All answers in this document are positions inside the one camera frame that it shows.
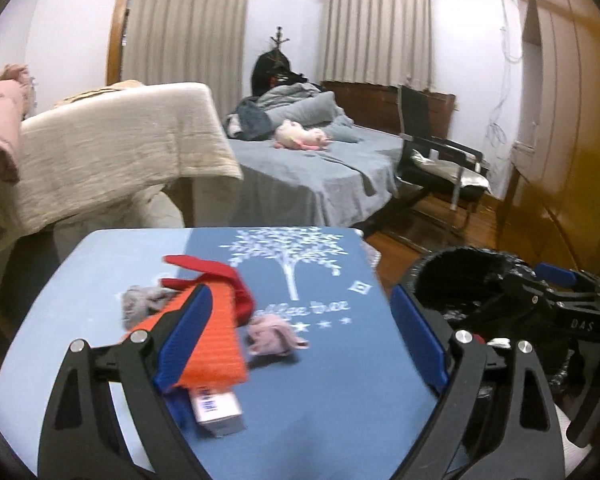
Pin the grey quilted pad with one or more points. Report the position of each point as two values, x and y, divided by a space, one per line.
374 255

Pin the bed with grey sheet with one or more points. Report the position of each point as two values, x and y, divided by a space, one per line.
300 180

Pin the grey duvet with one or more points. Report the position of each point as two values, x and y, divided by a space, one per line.
305 107

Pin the red cloth bag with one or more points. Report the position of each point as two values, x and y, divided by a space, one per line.
230 280

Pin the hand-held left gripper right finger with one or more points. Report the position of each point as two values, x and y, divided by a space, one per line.
420 340

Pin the pink jacket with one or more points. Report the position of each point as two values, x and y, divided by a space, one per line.
0 120

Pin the wide beige curtain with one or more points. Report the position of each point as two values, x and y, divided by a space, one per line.
185 40

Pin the dark wooden headboard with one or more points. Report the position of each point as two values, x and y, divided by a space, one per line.
365 105

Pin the beige blanket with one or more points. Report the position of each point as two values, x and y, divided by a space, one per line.
120 150

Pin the pink plush toy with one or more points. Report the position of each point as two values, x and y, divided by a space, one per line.
300 136

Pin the small white blue box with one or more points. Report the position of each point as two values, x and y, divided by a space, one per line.
215 407

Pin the orange foam net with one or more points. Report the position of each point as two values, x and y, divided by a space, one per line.
220 340

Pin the pink tissue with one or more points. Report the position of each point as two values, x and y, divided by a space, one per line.
275 335

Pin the tan cloth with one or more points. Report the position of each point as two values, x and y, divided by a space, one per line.
95 94

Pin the wooden wardrobe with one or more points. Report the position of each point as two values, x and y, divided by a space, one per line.
570 110

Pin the black lined trash bin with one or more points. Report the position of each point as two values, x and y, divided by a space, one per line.
430 270

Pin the silver cushion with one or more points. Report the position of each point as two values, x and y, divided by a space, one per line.
445 172

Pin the grey cloth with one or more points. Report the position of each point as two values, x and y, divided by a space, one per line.
137 305

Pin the dark wooden coat rack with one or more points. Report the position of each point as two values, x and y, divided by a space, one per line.
279 40

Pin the black metal-frame chair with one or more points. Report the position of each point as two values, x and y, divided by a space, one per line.
415 115

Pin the blue tree-print tablecloth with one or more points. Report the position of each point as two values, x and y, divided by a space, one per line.
330 400

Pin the wooden window frame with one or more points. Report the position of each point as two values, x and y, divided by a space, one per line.
116 30

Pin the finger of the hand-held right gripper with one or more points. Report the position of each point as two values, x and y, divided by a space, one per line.
525 300
555 274

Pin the narrow beige curtain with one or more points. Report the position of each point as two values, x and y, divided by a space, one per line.
375 35

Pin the dark clothes pile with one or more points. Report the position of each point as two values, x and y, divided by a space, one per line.
252 120

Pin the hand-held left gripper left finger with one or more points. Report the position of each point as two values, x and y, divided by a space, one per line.
185 340

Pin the black coat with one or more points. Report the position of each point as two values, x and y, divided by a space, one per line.
265 77

